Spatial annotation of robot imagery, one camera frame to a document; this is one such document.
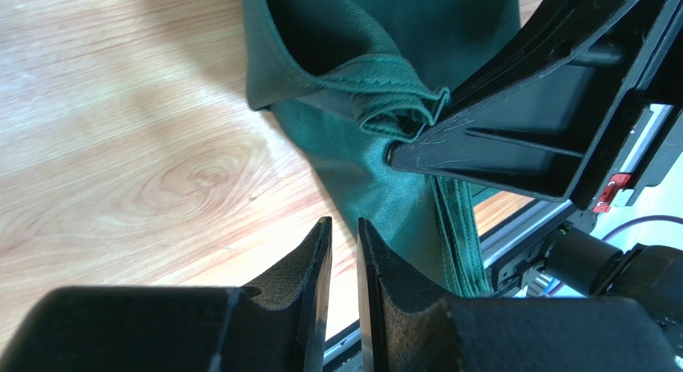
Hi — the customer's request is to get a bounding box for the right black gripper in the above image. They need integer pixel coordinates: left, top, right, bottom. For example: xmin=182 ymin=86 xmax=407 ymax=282
xmin=388 ymin=0 xmax=682 ymax=212

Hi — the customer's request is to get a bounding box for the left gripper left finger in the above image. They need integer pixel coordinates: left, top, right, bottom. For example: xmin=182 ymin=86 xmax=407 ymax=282
xmin=1 ymin=217 xmax=332 ymax=371

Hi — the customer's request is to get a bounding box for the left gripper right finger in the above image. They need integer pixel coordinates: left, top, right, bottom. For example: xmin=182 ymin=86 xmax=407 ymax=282
xmin=358 ymin=219 xmax=677 ymax=371

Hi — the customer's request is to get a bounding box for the dark green cloth napkin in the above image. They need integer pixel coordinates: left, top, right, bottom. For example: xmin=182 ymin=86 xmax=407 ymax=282
xmin=242 ymin=0 xmax=520 ymax=297

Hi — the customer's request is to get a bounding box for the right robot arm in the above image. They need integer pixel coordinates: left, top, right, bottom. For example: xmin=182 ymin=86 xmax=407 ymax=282
xmin=388 ymin=0 xmax=682 ymax=352

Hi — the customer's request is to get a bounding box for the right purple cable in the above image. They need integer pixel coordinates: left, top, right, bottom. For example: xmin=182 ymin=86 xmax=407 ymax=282
xmin=601 ymin=215 xmax=683 ymax=245

